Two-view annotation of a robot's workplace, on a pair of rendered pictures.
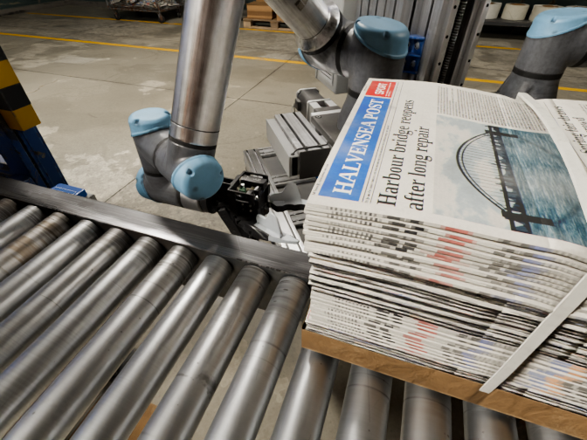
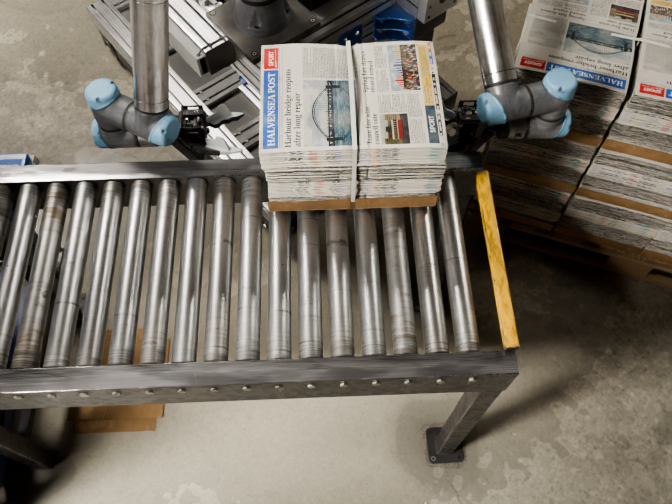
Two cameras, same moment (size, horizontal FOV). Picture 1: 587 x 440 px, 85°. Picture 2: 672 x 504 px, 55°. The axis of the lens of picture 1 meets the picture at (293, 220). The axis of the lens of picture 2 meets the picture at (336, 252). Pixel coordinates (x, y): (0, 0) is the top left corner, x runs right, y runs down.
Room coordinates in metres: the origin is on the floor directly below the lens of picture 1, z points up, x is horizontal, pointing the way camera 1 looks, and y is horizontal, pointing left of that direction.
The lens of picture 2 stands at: (-0.58, 0.13, 2.05)
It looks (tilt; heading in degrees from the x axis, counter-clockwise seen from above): 62 degrees down; 339
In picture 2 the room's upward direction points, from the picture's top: straight up
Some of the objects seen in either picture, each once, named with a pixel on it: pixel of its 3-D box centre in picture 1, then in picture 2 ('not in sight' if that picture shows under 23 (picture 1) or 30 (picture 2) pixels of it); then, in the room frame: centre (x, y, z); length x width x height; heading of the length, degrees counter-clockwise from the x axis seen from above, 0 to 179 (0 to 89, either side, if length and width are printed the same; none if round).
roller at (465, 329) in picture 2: not in sight; (455, 258); (-0.05, -0.36, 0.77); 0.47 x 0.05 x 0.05; 161
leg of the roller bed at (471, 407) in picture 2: not in sight; (463, 418); (-0.31, -0.33, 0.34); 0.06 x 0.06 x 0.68; 71
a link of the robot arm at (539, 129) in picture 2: not in sight; (544, 121); (0.19, -0.72, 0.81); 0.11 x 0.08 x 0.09; 71
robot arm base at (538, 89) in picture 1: (529, 86); not in sight; (0.92, -0.66, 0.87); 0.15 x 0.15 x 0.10
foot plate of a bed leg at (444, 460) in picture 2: not in sight; (444, 444); (-0.31, -0.33, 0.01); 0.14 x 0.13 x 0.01; 161
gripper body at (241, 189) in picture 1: (237, 197); (182, 128); (0.51, 0.11, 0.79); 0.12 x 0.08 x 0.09; 71
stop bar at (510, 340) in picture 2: not in sight; (496, 254); (-0.09, -0.43, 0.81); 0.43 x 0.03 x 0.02; 161
